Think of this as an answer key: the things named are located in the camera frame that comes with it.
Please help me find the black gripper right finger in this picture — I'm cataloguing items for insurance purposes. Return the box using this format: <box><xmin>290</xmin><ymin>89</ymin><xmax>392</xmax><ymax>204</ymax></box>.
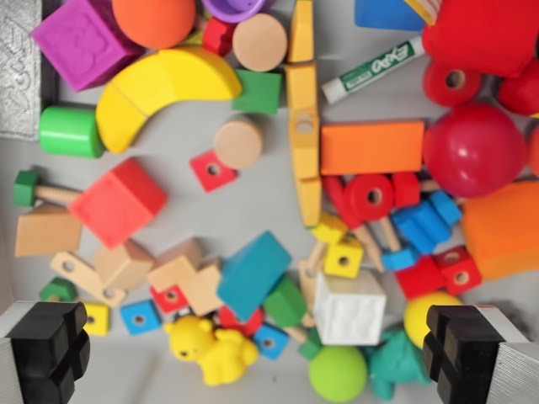
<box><xmin>423</xmin><ymin>305</ymin><xmax>539</xmax><ymax>404</ymax></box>

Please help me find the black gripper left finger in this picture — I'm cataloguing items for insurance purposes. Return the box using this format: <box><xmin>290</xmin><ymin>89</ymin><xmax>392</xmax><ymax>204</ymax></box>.
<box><xmin>0</xmin><ymin>300</ymin><xmax>91</xmax><ymax>404</ymax></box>

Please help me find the yellow white striped object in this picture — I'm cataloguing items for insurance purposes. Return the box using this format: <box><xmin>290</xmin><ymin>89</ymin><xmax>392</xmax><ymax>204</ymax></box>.
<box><xmin>403</xmin><ymin>0</ymin><xmax>441</xmax><ymax>24</ymax></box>

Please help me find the green hex nut on dowel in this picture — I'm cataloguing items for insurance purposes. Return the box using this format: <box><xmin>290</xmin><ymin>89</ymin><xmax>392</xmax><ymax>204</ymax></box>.
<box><xmin>38</xmin><ymin>277</ymin><xmax>79</xmax><ymax>304</ymax></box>

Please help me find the yellow ball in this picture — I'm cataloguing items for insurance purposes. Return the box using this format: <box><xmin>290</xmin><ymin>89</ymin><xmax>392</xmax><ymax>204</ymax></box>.
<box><xmin>403</xmin><ymin>290</ymin><xmax>465</xmax><ymax>351</ymax></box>

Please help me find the yellow square nut with hole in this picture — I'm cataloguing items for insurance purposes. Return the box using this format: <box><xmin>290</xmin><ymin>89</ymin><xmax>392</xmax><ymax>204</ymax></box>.
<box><xmin>323</xmin><ymin>241</ymin><xmax>365</xmax><ymax>279</ymax></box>
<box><xmin>83</xmin><ymin>302</ymin><xmax>112</xmax><ymax>338</ymax></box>

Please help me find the teal rubber animal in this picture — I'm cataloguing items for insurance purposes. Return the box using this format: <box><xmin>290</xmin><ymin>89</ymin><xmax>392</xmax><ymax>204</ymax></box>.
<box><xmin>363</xmin><ymin>329</ymin><xmax>433</xmax><ymax>401</ymax></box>

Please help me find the red square nut with hole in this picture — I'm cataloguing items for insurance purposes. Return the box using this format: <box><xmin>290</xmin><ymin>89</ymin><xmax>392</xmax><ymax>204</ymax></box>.
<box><xmin>433</xmin><ymin>246</ymin><xmax>483</xmax><ymax>297</ymax></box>
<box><xmin>189</xmin><ymin>150</ymin><xmax>238</xmax><ymax>194</ymax></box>
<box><xmin>149</xmin><ymin>284</ymin><xmax>189</xmax><ymax>315</ymax></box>

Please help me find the blue square nut with hole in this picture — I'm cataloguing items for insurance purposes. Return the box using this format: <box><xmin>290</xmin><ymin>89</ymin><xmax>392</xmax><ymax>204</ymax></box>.
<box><xmin>251</xmin><ymin>322</ymin><xmax>291</xmax><ymax>361</ymax></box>
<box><xmin>119</xmin><ymin>299</ymin><xmax>163</xmax><ymax>337</ymax></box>

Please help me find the natural wooden block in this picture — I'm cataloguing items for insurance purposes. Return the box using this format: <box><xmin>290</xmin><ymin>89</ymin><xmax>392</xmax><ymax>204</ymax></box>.
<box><xmin>147</xmin><ymin>237</ymin><xmax>208</xmax><ymax>292</ymax></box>
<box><xmin>92</xmin><ymin>239</ymin><xmax>155</xmax><ymax>293</ymax></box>
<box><xmin>13</xmin><ymin>203</ymin><xmax>83</xmax><ymax>258</ymax></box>
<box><xmin>179</xmin><ymin>256</ymin><xmax>225</xmax><ymax>317</ymax></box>

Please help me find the blue bolt with wooden shaft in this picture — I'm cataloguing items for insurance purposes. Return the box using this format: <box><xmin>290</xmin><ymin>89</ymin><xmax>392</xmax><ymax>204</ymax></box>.
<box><xmin>379</xmin><ymin>217</ymin><xmax>420</xmax><ymax>272</ymax></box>

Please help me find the large orange block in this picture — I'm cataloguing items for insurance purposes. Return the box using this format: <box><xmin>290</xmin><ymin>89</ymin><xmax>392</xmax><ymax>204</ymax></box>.
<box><xmin>459</xmin><ymin>181</ymin><xmax>539</xmax><ymax>282</ymax></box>

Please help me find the white embossed cube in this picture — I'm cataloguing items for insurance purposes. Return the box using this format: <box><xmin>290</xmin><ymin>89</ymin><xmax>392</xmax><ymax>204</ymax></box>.
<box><xmin>312</xmin><ymin>268</ymin><xmax>388</xmax><ymax>348</ymax></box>

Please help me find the chunky blue wooden bolt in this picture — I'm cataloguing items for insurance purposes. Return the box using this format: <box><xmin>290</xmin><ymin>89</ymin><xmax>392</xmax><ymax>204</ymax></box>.
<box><xmin>391</xmin><ymin>190</ymin><xmax>464</xmax><ymax>255</ymax></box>

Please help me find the green foam ball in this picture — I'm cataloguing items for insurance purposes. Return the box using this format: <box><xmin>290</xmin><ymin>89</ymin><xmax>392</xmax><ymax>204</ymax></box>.
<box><xmin>307</xmin><ymin>345</ymin><xmax>369</xmax><ymax>404</ymax></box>

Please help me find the natural wooden dowel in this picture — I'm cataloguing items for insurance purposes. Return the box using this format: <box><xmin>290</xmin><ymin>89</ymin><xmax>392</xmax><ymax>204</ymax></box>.
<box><xmin>352</xmin><ymin>224</ymin><xmax>386</xmax><ymax>273</ymax></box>

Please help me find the red embossed cube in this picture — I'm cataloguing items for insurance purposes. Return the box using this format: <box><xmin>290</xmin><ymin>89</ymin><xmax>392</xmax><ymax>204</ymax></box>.
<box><xmin>67</xmin><ymin>157</ymin><xmax>169</xmax><ymax>251</ymax></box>

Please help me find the small green wooden nut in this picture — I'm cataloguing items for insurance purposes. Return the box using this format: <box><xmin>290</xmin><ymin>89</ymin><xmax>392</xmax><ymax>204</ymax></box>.
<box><xmin>298</xmin><ymin>327</ymin><xmax>323</xmax><ymax>361</ymax></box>

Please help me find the green bolt with threaded shaft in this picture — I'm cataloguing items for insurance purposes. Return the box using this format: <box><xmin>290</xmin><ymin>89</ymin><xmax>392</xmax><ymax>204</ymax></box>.
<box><xmin>13</xmin><ymin>167</ymin><xmax>83</xmax><ymax>208</ymax></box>

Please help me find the yellow rubber bear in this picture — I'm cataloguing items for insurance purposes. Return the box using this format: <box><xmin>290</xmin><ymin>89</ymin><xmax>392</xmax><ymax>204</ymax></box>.
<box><xmin>163</xmin><ymin>315</ymin><xmax>260</xmax><ymax>387</ymax></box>

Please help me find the red wooden bolt head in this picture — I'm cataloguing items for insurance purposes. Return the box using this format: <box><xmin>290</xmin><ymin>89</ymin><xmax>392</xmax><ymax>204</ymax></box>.
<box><xmin>391</xmin><ymin>171</ymin><xmax>423</xmax><ymax>208</ymax></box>

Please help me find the yellow wooden bolt head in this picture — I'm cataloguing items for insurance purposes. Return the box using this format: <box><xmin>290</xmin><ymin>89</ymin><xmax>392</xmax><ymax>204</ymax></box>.
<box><xmin>311</xmin><ymin>211</ymin><xmax>349</xmax><ymax>245</ymax></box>

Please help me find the green wooden block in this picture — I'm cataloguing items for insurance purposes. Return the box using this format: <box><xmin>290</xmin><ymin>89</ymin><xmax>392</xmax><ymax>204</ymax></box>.
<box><xmin>262</xmin><ymin>274</ymin><xmax>308</xmax><ymax>329</ymax></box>

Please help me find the small red wooden wheel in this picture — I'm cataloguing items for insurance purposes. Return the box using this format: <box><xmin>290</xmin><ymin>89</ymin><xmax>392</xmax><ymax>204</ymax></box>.
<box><xmin>348</xmin><ymin>173</ymin><xmax>395</xmax><ymax>222</ymax></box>

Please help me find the red flat wooden piece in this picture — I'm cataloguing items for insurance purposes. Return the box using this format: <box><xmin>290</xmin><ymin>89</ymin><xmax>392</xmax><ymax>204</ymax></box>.
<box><xmin>218</xmin><ymin>306</ymin><xmax>264</xmax><ymax>338</ymax></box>

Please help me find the red wooden disc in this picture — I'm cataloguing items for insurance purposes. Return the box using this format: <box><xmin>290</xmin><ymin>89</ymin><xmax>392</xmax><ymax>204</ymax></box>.
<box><xmin>323</xmin><ymin>175</ymin><xmax>364</xmax><ymax>231</ymax></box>

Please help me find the glossy red ball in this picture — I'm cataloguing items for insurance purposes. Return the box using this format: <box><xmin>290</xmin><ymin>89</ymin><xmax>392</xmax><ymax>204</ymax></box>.
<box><xmin>422</xmin><ymin>103</ymin><xmax>528</xmax><ymax>199</ymax></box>

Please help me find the orange rounded toy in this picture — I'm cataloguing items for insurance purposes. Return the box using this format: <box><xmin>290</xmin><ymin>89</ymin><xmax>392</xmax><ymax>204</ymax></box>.
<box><xmin>527</xmin><ymin>125</ymin><xmax>539</xmax><ymax>178</ymax></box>

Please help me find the green wooden cylinder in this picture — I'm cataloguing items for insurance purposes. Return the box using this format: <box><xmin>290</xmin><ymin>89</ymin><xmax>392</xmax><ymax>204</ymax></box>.
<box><xmin>38</xmin><ymin>105</ymin><xmax>104</xmax><ymax>159</ymax></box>

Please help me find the teal wooden block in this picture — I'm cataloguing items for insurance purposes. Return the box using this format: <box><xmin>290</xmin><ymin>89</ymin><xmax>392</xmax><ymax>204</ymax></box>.
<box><xmin>216</xmin><ymin>230</ymin><xmax>293</xmax><ymax>323</ymax></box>

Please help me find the orange rectangular wooden block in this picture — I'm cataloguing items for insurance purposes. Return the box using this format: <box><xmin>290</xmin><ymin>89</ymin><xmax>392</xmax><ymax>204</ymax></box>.
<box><xmin>319</xmin><ymin>120</ymin><xmax>426</xmax><ymax>178</ymax></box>

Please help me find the large red wooden wheel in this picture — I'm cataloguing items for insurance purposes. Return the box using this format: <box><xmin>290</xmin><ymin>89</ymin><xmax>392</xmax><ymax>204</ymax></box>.
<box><xmin>422</xmin><ymin>61</ymin><xmax>483</xmax><ymax>108</ymax></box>

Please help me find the red rounded wooden piece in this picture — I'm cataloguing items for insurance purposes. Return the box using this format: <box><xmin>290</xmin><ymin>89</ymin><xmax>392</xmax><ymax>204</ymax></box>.
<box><xmin>497</xmin><ymin>60</ymin><xmax>539</xmax><ymax>117</ymax></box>

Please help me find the silver embossed rectangular block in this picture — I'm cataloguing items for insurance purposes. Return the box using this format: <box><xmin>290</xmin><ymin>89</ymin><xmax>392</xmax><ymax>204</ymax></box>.
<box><xmin>0</xmin><ymin>0</ymin><xmax>44</xmax><ymax>143</ymax></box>

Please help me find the natural wooden cylinder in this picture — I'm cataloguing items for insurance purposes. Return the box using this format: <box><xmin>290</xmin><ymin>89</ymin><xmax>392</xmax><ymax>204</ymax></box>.
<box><xmin>232</xmin><ymin>13</ymin><xmax>289</xmax><ymax>72</ymax></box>
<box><xmin>213</xmin><ymin>114</ymin><xmax>266</xmax><ymax>171</ymax></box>

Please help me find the yellow wooden sliced banana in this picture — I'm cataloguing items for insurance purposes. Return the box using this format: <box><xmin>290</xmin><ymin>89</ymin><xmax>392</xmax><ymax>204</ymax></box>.
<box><xmin>95</xmin><ymin>45</ymin><xmax>243</xmax><ymax>155</ymax></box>

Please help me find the green Expo marker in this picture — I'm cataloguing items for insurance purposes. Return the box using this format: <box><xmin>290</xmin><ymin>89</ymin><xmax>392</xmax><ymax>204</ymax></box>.
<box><xmin>321</xmin><ymin>35</ymin><xmax>427</xmax><ymax>104</ymax></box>

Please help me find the mustard yellow segmented wooden toy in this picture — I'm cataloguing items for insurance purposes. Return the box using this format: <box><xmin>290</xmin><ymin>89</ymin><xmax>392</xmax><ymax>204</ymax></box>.
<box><xmin>286</xmin><ymin>0</ymin><xmax>323</xmax><ymax>229</ymax></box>

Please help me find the purple embossed cube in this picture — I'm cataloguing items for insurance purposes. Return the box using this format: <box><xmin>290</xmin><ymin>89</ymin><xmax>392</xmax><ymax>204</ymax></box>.
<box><xmin>29</xmin><ymin>0</ymin><xmax>147</xmax><ymax>93</ymax></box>

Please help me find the large red block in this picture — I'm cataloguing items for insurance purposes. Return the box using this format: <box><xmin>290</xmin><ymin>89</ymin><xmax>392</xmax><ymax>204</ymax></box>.
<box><xmin>421</xmin><ymin>0</ymin><xmax>539</xmax><ymax>79</ymax></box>

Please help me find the green wooden cube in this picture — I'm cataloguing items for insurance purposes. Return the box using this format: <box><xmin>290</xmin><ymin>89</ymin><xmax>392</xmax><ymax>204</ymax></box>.
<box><xmin>231</xmin><ymin>69</ymin><xmax>283</xmax><ymax>115</ymax></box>

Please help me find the orange foam ball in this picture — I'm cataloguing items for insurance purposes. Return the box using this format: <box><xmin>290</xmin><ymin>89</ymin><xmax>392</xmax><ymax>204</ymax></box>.
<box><xmin>111</xmin><ymin>0</ymin><xmax>197</xmax><ymax>50</ymax></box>

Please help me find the blue wooden block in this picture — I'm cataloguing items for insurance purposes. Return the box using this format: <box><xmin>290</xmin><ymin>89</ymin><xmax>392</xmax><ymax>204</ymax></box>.
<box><xmin>354</xmin><ymin>0</ymin><xmax>426</xmax><ymax>33</ymax></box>

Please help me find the red notched wooden block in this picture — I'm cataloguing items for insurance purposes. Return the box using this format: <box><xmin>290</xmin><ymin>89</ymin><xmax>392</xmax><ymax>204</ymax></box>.
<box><xmin>201</xmin><ymin>17</ymin><xmax>237</xmax><ymax>57</ymax></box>

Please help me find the purple plastic cup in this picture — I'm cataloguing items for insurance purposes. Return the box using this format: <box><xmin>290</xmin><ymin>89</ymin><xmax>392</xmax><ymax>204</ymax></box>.
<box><xmin>200</xmin><ymin>0</ymin><xmax>275</xmax><ymax>24</ymax></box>

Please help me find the yellow-green ruffled ring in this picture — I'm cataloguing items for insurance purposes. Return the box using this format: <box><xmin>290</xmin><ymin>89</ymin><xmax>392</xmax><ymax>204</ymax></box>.
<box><xmin>180</xmin><ymin>23</ymin><xmax>212</xmax><ymax>48</ymax></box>

